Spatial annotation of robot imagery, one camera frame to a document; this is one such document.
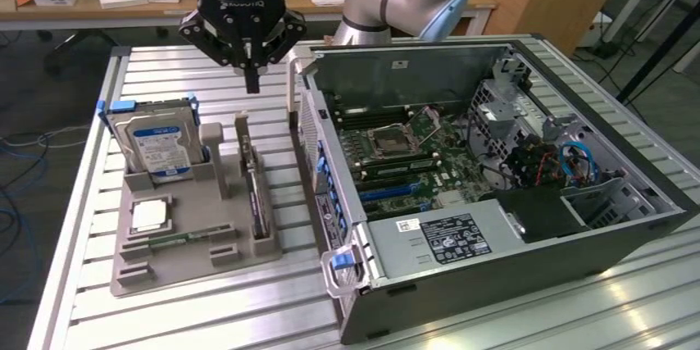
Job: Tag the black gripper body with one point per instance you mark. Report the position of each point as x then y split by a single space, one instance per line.
237 1

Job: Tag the black graphics card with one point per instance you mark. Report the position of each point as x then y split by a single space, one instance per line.
257 198

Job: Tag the wooden desk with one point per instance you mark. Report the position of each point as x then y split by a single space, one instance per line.
81 14

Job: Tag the black chair base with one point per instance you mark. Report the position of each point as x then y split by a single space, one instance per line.
70 40

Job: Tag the hard disk blue carrier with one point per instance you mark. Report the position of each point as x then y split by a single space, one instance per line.
158 149

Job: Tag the CPU socket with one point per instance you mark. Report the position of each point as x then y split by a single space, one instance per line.
390 141

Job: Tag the metal socket cover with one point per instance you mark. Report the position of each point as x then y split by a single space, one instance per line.
426 124

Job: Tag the blue expansion slot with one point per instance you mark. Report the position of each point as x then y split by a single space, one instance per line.
390 193

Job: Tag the grey metal drive cage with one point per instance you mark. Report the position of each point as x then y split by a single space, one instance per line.
494 114

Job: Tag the silver CPU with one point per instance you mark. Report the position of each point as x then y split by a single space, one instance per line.
148 215

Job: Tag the green motherboard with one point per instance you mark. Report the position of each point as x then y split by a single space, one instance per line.
458 178

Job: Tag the green RAM stick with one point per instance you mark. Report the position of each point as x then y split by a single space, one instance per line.
180 238

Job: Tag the silver chipset heat sink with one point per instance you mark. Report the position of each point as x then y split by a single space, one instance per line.
452 199

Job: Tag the grey parts rack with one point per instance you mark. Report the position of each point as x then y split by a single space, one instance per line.
185 260

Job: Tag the blue case latch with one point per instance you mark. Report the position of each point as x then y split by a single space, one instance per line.
340 262

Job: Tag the grey power supply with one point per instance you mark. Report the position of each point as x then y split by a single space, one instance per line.
398 260

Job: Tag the black plastic shroud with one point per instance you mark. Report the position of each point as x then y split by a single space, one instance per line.
541 212

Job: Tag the black tripod leg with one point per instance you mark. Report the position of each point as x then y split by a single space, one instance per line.
664 44

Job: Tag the grey disk bay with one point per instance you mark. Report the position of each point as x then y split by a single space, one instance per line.
617 198

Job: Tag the open black PC case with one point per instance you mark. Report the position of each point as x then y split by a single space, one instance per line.
492 296

